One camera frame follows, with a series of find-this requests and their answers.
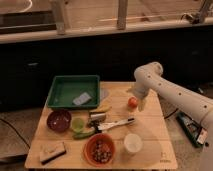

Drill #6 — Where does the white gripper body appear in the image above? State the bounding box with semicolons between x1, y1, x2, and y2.
128;82;149;100

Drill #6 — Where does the red apple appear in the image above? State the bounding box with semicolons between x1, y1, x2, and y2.
128;97;138;108

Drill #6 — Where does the wooden folding table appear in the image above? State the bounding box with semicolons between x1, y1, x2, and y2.
24;81;179;171

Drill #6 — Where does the green bin with clutter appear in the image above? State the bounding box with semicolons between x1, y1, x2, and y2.
176;112;208;148

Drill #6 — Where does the yellow banana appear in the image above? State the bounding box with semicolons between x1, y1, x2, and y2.
89;105;112;113

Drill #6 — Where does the small metal can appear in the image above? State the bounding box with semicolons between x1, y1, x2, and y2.
89;113;106;122

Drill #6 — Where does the wooden block eraser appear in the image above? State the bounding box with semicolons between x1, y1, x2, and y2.
39;142;66;164

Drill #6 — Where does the green plastic tray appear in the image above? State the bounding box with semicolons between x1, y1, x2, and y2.
47;75;100;110

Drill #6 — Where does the dark red bowl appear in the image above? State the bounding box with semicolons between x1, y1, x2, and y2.
46;110;72;133

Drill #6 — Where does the small green cup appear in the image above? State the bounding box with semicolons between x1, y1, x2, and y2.
71;118;85;133

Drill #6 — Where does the orange bowl with nuts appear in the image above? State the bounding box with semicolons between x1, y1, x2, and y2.
83;133;115;167

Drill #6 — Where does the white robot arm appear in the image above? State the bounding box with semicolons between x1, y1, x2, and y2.
130;62;213;171

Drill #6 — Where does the grey sponge in tray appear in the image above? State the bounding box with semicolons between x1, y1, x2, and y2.
73;92;91;106

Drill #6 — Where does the white paper cup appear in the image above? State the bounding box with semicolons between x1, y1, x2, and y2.
124;133;142;154

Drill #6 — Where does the green cucumber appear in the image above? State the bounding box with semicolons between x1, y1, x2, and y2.
73;130;95;140

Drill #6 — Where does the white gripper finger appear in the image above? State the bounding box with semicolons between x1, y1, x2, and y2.
138;98;146;112

